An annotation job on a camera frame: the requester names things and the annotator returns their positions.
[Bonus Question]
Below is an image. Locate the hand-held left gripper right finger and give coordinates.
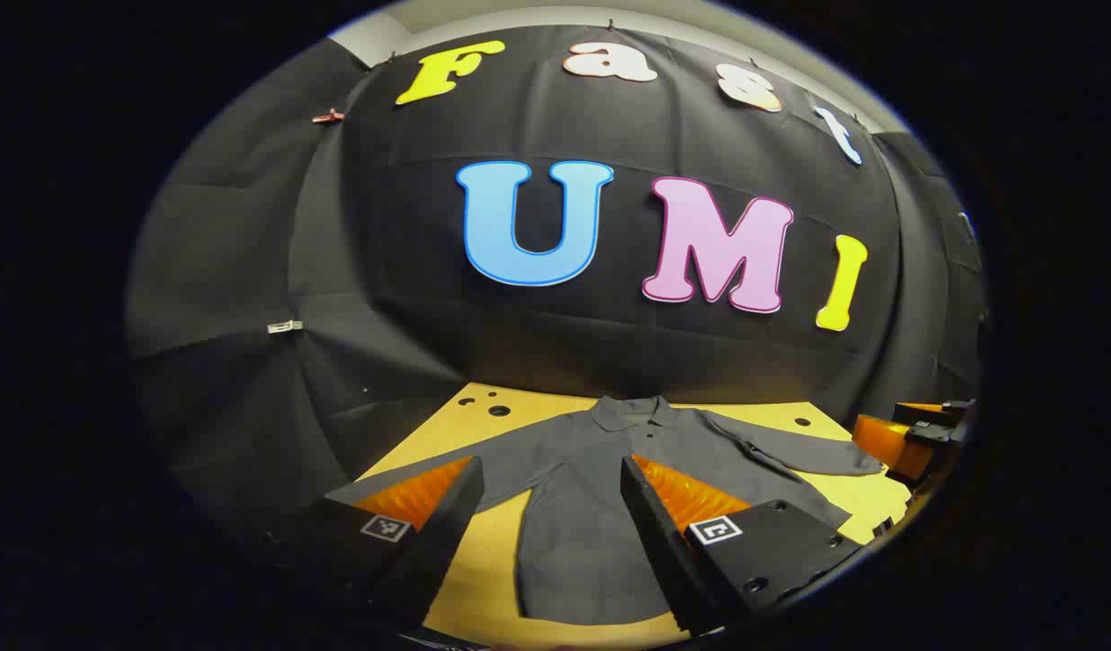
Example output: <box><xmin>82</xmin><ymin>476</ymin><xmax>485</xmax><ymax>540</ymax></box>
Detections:
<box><xmin>620</xmin><ymin>452</ymin><xmax>871</xmax><ymax>636</ymax></box>

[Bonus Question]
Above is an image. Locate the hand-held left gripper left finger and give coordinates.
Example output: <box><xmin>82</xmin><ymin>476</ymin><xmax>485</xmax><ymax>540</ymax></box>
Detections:
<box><xmin>266</xmin><ymin>455</ymin><xmax>485</xmax><ymax>634</ymax></box>

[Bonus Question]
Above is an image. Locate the grey collared shirt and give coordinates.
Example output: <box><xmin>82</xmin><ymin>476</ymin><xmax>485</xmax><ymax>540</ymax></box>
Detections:
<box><xmin>325</xmin><ymin>394</ymin><xmax>886</xmax><ymax>627</ymax></box>

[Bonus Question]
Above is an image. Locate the black backdrop cloth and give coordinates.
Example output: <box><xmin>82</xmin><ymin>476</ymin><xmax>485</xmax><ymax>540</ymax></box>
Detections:
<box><xmin>126</xmin><ymin>23</ymin><xmax>985</xmax><ymax>543</ymax></box>

